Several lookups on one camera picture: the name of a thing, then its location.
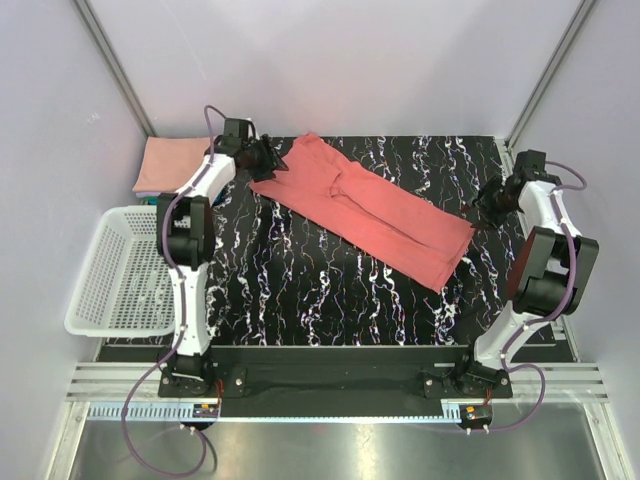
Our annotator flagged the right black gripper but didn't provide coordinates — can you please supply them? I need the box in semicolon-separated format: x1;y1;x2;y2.
457;175;518;232

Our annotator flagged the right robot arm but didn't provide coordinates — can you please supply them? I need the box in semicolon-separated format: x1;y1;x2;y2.
449;150;599;397

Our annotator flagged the white slotted cable duct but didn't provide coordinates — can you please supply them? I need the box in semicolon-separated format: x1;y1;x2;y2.
88;399;464;422

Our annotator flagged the folded pink t shirt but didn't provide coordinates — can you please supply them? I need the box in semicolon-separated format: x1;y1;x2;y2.
133;137;210;195

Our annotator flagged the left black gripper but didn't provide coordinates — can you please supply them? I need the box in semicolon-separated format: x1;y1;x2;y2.
242;135;289;183

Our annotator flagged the red t shirt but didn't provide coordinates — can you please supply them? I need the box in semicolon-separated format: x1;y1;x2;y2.
251;134;474;292

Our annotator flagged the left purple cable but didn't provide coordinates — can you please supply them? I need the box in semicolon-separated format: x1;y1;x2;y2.
122;104;226;474

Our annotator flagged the purple cable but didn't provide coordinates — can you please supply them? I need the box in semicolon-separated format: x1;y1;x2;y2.
464;160;587;434
122;104;226;474

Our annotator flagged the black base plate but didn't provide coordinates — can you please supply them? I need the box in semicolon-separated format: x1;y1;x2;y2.
165;346;513;410

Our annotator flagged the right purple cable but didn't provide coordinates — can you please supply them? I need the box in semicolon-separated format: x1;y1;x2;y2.
464;160;587;434

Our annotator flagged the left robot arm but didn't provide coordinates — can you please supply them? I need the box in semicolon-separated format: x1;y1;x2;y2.
156;118;288;397

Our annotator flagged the white plastic basket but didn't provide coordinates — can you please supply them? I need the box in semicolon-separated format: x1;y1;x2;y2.
64;205;174;338

